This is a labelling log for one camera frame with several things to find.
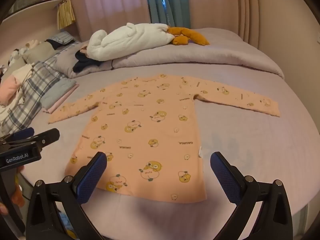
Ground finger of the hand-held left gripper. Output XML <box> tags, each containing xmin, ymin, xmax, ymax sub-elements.
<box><xmin>0</xmin><ymin>127</ymin><xmax>35</xmax><ymax>145</ymax></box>
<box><xmin>7</xmin><ymin>128</ymin><xmax>60</xmax><ymax>153</ymax></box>

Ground yellow hanging fringe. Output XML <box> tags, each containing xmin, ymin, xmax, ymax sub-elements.
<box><xmin>57</xmin><ymin>0</ymin><xmax>75</xmax><ymax>30</ymax></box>

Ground striped pillow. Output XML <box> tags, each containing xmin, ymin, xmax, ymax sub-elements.
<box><xmin>46</xmin><ymin>32</ymin><xmax>75</xmax><ymax>49</ymax></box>

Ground bed with lilac sheet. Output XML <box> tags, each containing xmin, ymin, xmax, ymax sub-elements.
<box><xmin>0</xmin><ymin>26</ymin><xmax>313</xmax><ymax>240</ymax></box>

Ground dark clothes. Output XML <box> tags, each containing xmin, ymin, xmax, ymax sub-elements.
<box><xmin>73</xmin><ymin>50</ymin><xmax>103</xmax><ymax>73</ymax></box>

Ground grey-blue folded cloth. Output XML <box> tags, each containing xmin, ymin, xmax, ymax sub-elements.
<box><xmin>40</xmin><ymin>79</ymin><xmax>77</xmax><ymax>110</ymax></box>

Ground plaid blanket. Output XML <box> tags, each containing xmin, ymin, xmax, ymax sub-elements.
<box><xmin>0</xmin><ymin>55</ymin><xmax>78</xmax><ymax>135</ymax></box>

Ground pink folded cloth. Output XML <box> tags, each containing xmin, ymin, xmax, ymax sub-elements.
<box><xmin>42</xmin><ymin>85</ymin><xmax>80</xmax><ymax>113</ymax></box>

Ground lilac quilt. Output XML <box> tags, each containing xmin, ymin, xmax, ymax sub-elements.
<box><xmin>54</xmin><ymin>27</ymin><xmax>284</xmax><ymax>80</ymax></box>

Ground wall shelf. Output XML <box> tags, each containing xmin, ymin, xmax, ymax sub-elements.
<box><xmin>0</xmin><ymin>0</ymin><xmax>72</xmax><ymax>30</ymax></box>

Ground grey pillow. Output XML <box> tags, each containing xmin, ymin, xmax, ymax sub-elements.
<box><xmin>22</xmin><ymin>41</ymin><xmax>58</xmax><ymax>63</ymax></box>

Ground teal curtain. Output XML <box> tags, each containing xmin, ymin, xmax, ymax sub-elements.
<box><xmin>144</xmin><ymin>0</ymin><xmax>192</xmax><ymax>29</ymax></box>

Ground pink crumpled cloth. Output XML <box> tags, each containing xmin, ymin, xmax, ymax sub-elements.
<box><xmin>0</xmin><ymin>76</ymin><xmax>20</xmax><ymax>105</ymax></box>

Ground pink thick curtain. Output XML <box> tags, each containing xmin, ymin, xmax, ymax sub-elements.
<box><xmin>235</xmin><ymin>0</ymin><xmax>260</xmax><ymax>50</ymax></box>

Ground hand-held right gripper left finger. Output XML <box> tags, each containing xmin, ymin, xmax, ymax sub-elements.
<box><xmin>26</xmin><ymin>151</ymin><xmax>108</xmax><ymax>240</ymax></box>

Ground pink sheer curtain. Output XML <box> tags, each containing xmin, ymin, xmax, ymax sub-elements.
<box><xmin>186</xmin><ymin>0</ymin><xmax>240</xmax><ymax>30</ymax></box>
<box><xmin>69</xmin><ymin>0</ymin><xmax>152</xmax><ymax>42</ymax></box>

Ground orange printed long-sleeve shirt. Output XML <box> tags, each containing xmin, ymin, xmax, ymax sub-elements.
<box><xmin>48</xmin><ymin>74</ymin><xmax>281</xmax><ymax>202</ymax></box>

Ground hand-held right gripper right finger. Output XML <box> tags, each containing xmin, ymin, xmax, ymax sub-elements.
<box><xmin>210</xmin><ymin>151</ymin><xmax>293</xmax><ymax>240</ymax></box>

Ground person's left hand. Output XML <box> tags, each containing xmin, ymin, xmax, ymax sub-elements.
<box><xmin>0</xmin><ymin>166</ymin><xmax>25</xmax><ymax>215</ymax></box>

